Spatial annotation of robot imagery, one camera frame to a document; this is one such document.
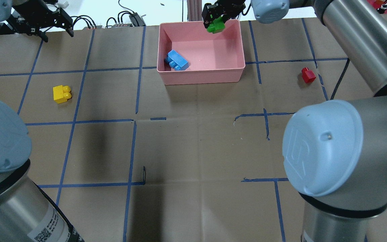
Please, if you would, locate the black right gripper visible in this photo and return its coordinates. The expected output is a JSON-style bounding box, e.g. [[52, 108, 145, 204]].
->
[[202, 0, 246, 29]]

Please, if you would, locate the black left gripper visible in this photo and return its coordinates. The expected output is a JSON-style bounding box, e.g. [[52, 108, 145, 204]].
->
[[7, 0, 74, 42]]

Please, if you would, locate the green toy block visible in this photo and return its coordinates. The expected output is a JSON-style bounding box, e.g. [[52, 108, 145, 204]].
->
[[206, 17, 225, 34]]

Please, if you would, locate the blue toy block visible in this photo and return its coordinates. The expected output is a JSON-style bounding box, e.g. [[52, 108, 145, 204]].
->
[[164, 50, 189, 71]]

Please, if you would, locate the yellow toy block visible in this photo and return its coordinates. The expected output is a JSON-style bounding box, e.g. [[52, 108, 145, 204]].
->
[[52, 85, 72, 104]]

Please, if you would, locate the red toy block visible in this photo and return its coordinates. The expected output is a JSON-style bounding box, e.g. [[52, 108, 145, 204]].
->
[[301, 67, 316, 84]]

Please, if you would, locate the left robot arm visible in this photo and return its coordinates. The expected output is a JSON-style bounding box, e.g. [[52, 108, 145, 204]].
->
[[0, 0, 84, 242]]

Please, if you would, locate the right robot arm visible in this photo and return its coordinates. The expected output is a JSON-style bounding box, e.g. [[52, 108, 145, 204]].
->
[[250, 0, 387, 242]]

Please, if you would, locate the pink plastic box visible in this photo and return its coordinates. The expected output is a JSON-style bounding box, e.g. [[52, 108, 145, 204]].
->
[[157, 19, 246, 85]]

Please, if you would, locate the aluminium frame post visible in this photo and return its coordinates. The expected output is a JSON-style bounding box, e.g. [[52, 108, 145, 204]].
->
[[187, 0, 203, 21]]

